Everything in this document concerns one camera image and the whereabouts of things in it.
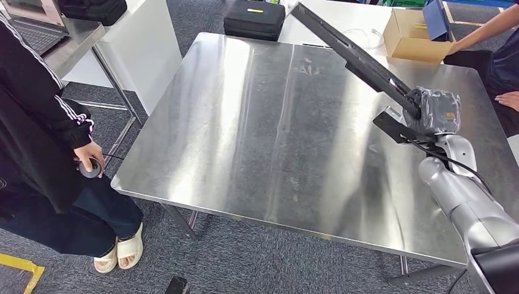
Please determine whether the person's hand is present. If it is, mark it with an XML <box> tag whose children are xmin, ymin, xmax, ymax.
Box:
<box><xmin>73</xmin><ymin>140</ymin><xmax>106</xmax><ymax>179</ymax></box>
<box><xmin>495</xmin><ymin>91</ymin><xmax>519</xmax><ymax>113</ymax></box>

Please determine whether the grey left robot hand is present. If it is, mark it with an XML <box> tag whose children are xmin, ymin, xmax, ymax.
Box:
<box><xmin>163</xmin><ymin>276</ymin><xmax>190</xmax><ymax>294</ymax></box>

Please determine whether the black round controller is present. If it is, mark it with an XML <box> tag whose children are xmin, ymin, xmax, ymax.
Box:
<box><xmin>78</xmin><ymin>157</ymin><xmax>105</xmax><ymax>179</ymax></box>

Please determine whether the black license plate frame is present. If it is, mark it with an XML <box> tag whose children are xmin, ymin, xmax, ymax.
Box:
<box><xmin>290</xmin><ymin>1</ymin><xmax>424</xmax><ymax>121</ymax></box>

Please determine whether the stainless steel workbench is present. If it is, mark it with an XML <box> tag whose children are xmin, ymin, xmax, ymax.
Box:
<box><xmin>110</xmin><ymin>31</ymin><xmax>519</xmax><ymax>285</ymax></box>

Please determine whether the person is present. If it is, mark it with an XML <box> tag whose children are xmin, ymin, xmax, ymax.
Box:
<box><xmin>0</xmin><ymin>12</ymin><xmax>146</xmax><ymax>274</ymax></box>
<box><xmin>442</xmin><ymin>3</ymin><xmax>519</xmax><ymax>139</ymax></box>

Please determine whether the blue folder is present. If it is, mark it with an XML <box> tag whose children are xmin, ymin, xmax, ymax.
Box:
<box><xmin>422</xmin><ymin>0</ymin><xmax>454</xmax><ymax>43</ymax></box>

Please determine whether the cardboard box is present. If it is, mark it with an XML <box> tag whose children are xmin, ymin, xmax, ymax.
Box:
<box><xmin>383</xmin><ymin>8</ymin><xmax>456</xmax><ymax>64</ymax></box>

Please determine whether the grey laptop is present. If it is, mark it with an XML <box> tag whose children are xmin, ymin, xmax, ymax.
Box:
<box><xmin>0</xmin><ymin>0</ymin><xmax>70</xmax><ymax>56</ymax></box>

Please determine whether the yellow floor tape square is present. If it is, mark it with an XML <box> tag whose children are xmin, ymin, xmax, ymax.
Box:
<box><xmin>0</xmin><ymin>252</ymin><xmax>46</xmax><ymax>294</ymax></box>

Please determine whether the green crate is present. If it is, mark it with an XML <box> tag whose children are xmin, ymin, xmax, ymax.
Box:
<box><xmin>383</xmin><ymin>0</ymin><xmax>427</xmax><ymax>8</ymax></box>

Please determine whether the black hard case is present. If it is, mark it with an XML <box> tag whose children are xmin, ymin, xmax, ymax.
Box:
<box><xmin>223</xmin><ymin>0</ymin><xmax>286</xmax><ymax>43</ymax></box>

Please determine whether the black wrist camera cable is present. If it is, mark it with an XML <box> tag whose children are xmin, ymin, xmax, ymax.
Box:
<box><xmin>399</xmin><ymin>133</ymin><xmax>495</xmax><ymax>197</ymax></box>

